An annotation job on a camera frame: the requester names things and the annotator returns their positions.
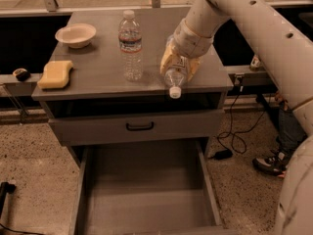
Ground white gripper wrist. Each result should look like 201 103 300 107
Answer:
159 19 213 80

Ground blue plastic bottle white cap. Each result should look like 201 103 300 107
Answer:
163 34 190 100

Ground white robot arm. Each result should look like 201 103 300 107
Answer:
160 0 313 235

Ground clear upright water bottle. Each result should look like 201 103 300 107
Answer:
118 10 143 81

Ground small dark glass bottle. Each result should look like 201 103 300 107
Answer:
249 55 261 71

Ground grey metal drawer cabinet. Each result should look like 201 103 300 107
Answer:
32 8 232 162

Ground open middle drawer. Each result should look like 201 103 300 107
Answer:
68 139 239 235

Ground white paper bowl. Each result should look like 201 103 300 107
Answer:
55 23 97 49

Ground black power adapter brick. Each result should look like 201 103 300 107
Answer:
209 149 233 161

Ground yellow sponge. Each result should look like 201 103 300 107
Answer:
37 61 73 89

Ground person leg in jeans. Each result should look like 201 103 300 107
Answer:
275 92 306 163

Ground black object at floor left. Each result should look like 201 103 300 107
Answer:
0 182 16 216

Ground grey side ledge rail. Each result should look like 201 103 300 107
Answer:
226 65 273 86

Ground closed top drawer black handle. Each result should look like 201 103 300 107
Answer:
48 108 226 147

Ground black power cable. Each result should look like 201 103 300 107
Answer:
216 81 278 155

